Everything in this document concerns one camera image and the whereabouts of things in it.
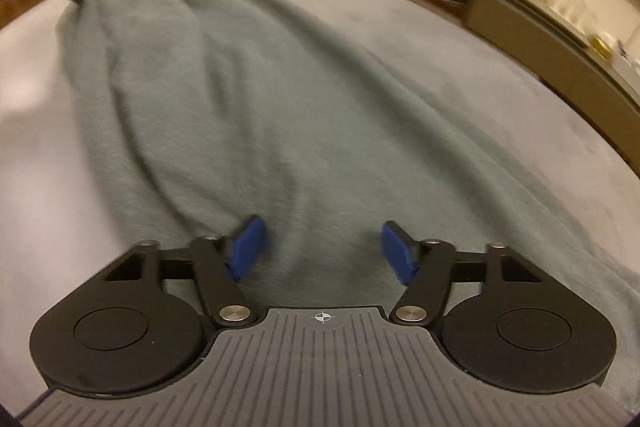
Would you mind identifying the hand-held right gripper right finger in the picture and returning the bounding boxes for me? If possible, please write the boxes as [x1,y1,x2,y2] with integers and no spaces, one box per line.
[382,220,546,328]

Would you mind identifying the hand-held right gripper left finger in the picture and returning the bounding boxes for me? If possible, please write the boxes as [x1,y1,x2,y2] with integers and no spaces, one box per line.
[104,215,266,329]

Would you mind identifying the grey pants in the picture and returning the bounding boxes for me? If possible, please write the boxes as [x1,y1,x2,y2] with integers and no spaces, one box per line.
[55,0,640,408]

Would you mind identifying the grey TV cabinet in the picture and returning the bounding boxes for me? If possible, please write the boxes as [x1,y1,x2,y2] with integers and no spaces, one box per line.
[290,0,640,158]

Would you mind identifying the gold tissue box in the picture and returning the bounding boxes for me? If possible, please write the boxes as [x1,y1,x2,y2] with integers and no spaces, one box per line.
[587,34,616,58]

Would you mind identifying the white storage box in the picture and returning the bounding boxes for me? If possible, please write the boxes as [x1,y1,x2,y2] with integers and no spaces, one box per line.
[612,39,640,78]

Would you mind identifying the clear glass jar set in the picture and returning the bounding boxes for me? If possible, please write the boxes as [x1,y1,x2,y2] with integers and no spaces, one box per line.
[555,0,596,28]

